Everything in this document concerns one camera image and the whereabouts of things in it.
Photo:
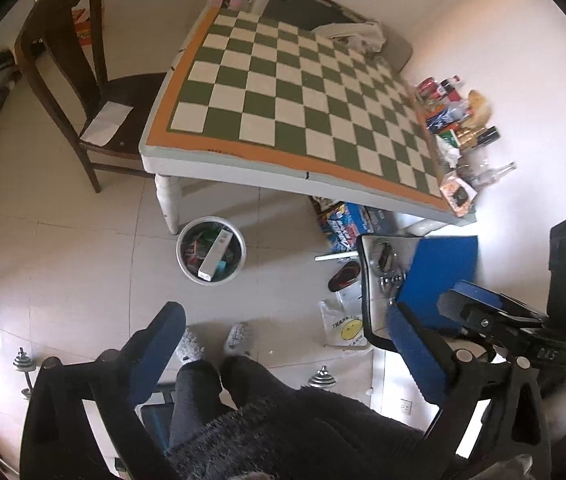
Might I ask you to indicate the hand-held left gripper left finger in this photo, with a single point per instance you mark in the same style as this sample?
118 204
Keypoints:
155 355

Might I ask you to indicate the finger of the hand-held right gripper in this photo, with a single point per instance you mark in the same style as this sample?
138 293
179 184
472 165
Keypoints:
483 310

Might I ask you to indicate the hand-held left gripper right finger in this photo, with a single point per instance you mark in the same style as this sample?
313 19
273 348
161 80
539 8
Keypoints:
413 355

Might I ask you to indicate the white round bin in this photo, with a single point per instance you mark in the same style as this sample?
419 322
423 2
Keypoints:
181 260

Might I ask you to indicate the person's right forearm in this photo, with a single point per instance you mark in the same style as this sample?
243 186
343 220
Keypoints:
563 412

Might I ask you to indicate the grey fuzzy left slipper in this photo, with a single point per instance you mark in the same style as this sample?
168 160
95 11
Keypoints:
190 346

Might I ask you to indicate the grey fuzzy slipper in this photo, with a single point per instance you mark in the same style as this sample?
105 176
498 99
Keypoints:
190 346
238 337

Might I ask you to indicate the white floor socket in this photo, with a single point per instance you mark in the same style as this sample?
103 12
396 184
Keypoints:
405 405

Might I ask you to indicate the blue folder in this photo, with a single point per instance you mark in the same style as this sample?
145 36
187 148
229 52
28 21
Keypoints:
438 275

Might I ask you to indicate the person's left leg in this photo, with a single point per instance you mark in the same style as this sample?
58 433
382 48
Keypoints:
190 405

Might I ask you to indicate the person's leg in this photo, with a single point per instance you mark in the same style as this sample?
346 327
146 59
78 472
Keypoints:
250 385
190 405

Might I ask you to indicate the black-framed white stool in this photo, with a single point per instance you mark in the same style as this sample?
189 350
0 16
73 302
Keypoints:
370 310

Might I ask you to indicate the dark blue box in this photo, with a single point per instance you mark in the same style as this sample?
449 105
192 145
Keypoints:
158 417

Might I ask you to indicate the white smiley plastic bag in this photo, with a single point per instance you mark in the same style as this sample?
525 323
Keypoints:
343 327

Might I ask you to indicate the grey fuzzy right slipper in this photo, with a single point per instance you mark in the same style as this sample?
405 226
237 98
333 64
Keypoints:
238 337

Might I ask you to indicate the small metal dumbbell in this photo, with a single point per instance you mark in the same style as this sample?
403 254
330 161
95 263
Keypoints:
323 377
25 365

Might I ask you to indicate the chrome metal parts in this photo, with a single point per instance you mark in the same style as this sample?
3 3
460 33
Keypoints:
385 265

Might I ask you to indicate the person's right leg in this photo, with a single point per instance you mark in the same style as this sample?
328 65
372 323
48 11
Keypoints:
250 385

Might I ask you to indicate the red and black slipper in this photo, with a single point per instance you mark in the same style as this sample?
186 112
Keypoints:
343 277

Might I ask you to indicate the pile of crumpled packets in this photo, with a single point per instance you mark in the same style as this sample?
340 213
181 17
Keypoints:
194 252

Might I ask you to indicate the long white box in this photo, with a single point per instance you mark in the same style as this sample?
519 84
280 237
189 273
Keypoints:
215 255

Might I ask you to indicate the orange snack packet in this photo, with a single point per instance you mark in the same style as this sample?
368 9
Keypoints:
458 194

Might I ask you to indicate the white stick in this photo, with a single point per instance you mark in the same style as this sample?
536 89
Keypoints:
338 256

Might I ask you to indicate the dark fuzzy robe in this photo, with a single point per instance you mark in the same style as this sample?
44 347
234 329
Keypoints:
313 435

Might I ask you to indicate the clear glass bottle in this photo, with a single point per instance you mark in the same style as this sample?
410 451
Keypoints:
495 172

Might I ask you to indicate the clear plastic bag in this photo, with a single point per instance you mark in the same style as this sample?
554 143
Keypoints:
473 165

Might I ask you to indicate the blue printed cardboard box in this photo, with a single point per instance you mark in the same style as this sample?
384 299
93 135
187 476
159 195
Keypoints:
348 222

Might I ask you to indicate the white crumpled tissue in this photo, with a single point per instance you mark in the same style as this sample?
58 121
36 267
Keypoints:
447 154

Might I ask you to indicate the gold and black bottle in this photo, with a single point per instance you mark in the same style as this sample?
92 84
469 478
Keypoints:
478 137

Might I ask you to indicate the green box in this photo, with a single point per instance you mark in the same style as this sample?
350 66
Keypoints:
450 137

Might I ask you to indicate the blue packet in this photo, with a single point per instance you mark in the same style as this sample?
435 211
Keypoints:
442 120

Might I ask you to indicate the yellow bread bag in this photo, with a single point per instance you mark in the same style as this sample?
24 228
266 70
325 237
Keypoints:
480 105

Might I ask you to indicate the white low table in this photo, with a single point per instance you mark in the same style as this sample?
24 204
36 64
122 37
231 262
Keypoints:
213 162

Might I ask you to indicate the dark bottle with red cap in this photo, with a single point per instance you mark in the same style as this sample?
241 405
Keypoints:
450 89

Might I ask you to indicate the red can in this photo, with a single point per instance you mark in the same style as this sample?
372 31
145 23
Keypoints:
427 89

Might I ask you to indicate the white paper sheet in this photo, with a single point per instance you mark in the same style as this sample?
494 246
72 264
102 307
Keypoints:
105 122

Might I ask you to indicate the green checkered table mat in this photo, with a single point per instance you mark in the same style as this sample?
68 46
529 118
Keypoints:
288 90

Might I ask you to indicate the white crumpled cloth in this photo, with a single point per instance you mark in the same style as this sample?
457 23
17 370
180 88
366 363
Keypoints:
358 35

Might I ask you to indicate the dark wooden chair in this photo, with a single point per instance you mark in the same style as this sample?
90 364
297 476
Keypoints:
63 60

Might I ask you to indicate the orange printed box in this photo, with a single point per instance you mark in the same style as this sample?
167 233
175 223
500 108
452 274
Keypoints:
80 27

